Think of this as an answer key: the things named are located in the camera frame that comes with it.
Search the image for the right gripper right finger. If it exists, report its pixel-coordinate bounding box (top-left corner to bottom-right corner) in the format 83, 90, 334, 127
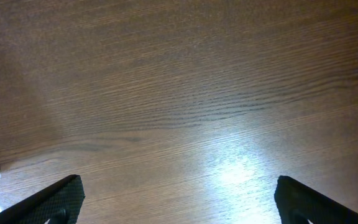
274, 175, 358, 224

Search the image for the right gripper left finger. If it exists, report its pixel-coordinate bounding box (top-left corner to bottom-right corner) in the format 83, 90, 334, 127
0, 174, 85, 224

